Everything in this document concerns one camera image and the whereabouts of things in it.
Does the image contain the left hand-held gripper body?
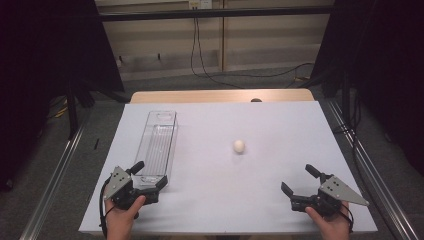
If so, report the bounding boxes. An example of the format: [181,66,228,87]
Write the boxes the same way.
[103,165,160,211]

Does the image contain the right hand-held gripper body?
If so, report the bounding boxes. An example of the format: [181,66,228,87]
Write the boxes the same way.
[289,175,370,218]

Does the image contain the clear plastic egg container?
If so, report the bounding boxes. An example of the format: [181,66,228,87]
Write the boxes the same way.
[134,110,179,188]

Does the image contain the white egg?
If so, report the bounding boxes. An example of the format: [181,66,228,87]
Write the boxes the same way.
[232,139,246,155]

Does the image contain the person's left hand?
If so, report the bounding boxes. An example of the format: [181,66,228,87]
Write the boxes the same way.
[104,195,147,240]

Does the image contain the person's right hand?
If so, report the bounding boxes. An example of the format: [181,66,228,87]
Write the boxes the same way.
[304,201,352,240]

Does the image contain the white table cover sheet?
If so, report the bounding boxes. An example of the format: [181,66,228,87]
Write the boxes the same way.
[78,101,379,235]

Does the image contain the black metal stand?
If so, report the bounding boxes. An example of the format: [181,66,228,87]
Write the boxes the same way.
[340,71,354,129]
[65,78,82,140]

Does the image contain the wooden table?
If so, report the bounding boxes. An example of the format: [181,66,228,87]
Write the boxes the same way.
[129,88,315,105]

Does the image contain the black curtain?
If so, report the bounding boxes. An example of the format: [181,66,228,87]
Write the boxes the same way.
[0,0,126,193]
[310,0,424,176]

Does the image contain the black horizontal bar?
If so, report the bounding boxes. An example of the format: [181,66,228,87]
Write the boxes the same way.
[98,5,335,23]

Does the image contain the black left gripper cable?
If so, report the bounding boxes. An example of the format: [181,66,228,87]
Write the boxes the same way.
[98,178,117,238]

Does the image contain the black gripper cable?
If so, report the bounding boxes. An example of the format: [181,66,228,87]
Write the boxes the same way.
[339,203,355,233]
[98,178,117,238]

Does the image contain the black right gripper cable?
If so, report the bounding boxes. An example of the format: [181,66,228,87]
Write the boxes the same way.
[339,203,355,233]

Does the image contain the metal floor rail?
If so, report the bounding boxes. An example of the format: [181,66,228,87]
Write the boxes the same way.
[19,124,88,240]
[327,99,419,240]

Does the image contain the black floor cable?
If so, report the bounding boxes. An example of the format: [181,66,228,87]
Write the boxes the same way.
[333,93,406,231]

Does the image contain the yellow floor cable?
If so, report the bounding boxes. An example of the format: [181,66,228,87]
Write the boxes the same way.
[49,99,70,120]

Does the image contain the black wall cable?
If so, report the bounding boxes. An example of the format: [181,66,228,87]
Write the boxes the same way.
[190,8,315,90]

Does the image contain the white wall socket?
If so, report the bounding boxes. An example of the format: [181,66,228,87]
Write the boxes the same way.
[188,0,214,10]

